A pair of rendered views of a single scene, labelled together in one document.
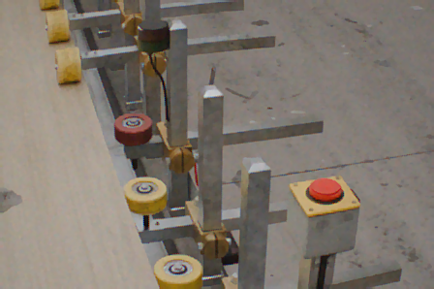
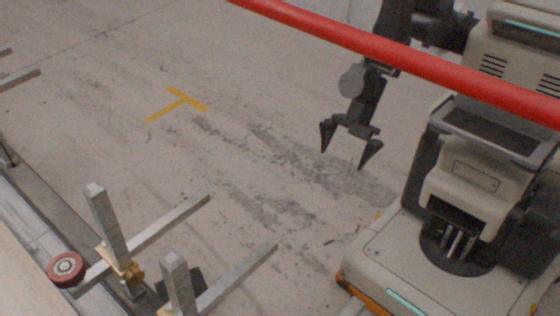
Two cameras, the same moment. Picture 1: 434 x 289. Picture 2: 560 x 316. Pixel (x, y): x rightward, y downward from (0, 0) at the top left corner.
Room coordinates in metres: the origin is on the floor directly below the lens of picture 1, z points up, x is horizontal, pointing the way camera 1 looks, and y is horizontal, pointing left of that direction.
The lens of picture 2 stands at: (-0.48, -0.32, 1.73)
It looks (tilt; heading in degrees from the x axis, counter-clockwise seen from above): 46 degrees down; 335
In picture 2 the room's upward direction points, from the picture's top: 5 degrees counter-clockwise
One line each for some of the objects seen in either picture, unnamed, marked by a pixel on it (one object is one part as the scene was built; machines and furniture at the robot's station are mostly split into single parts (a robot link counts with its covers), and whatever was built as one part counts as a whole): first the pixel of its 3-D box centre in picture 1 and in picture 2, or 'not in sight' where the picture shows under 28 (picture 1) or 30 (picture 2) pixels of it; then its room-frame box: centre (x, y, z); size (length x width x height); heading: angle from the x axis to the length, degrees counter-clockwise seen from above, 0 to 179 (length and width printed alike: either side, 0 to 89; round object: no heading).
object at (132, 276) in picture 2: not in sight; (120, 263); (0.23, -0.32, 0.81); 0.14 x 0.06 x 0.05; 16
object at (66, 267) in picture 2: not in sight; (71, 278); (0.22, -0.21, 0.85); 0.08 x 0.08 x 0.11
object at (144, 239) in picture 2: not in sight; (144, 240); (0.27, -0.40, 0.81); 0.43 x 0.03 x 0.04; 106
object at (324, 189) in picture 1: (325, 191); not in sight; (0.92, -0.12, 1.22); 0.04 x 0.04 x 0.02
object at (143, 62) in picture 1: (149, 55); not in sight; (1.91, 0.17, 0.95); 0.14 x 0.06 x 0.05; 16
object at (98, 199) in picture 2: not in sight; (121, 256); (0.21, -0.33, 0.86); 0.04 x 0.04 x 0.48; 16
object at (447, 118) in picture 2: not in sight; (489, 139); (-0.01, -1.22, 0.99); 0.28 x 0.16 x 0.22; 16
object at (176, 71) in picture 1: (176, 130); not in sight; (1.65, 0.09, 0.90); 0.04 x 0.04 x 0.48; 16
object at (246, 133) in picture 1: (225, 137); not in sight; (1.72, -0.01, 0.84); 0.43 x 0.03 x 0.04; 106
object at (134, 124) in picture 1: (134, 144); not in sight; (1.67, 0.18, 0.85); 0.08 x 0.08 x 0.11
